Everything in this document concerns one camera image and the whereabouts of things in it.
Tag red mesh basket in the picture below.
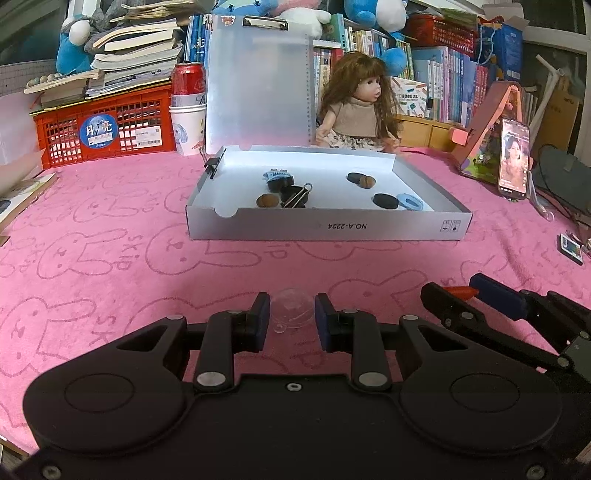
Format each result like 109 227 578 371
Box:
406 14 476 56

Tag red plastic basket with sticker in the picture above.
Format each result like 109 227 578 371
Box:
33 83 178 169

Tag row of pastel books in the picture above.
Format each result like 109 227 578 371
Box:
411 46 492 127

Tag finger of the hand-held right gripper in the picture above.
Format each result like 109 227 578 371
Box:
421 281 568 370
471 273 591 354

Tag blue carton box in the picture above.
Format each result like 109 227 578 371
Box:
478 2 525 84

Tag pink printed blanket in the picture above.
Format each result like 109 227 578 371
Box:
0 148 591 457

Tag white paper cup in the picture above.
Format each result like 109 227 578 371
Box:
169 92 208 157

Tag white paper sheets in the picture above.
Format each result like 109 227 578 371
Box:
0 108 47 195

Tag large black binder clip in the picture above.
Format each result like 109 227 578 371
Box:
280 182 314 208

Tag row of green spined books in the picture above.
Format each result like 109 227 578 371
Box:
323 14 411 79

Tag brown cardboard sheet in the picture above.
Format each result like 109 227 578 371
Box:
547 88 583 153

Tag stack of worn books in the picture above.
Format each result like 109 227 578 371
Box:
25 0 215 112

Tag blue plush ball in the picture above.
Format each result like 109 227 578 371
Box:
381 48 408 75

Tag black round cap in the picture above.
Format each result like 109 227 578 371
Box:
280 185 309 208

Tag small black binder clip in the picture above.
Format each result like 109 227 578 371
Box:
201 147 227 180

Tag smartphone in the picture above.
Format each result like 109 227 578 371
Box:
497 117 531 200

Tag clear suction cup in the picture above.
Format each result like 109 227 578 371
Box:
270 288 315 334

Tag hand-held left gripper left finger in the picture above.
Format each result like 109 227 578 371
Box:
115 292 271 392

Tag row of blue books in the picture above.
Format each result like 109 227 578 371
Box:
189 14 213 63

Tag white tube frame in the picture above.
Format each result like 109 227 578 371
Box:
531 54 571 139

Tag black pad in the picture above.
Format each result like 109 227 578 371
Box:
531 145 591 227

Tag coloured pencil box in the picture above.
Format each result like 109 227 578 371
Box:
390 76 428 121

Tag white cardboard box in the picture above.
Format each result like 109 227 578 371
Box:
186 145 472 241

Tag wooden drawer box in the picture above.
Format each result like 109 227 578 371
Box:
396 115 467 151

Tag red drink can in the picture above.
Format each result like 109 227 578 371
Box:
172 62 206 97

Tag row of red white books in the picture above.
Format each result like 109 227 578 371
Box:
313 46 345 123

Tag long-haired doll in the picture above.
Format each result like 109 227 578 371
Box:
315 52 402 153

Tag flat lying book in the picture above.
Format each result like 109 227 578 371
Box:
0 171 58 232

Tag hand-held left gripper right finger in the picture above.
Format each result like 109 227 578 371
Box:
315 292 476 391

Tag pink toy house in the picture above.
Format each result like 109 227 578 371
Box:
450 80 532 181

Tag small colourful box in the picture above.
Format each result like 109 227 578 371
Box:
560 233 585 265

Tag blue white plush toy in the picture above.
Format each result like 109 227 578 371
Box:
344 0 408 33

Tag white cable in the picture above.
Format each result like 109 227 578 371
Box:
529 157 555 222

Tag translucent clipboard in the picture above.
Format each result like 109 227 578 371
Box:
205 14 315 155

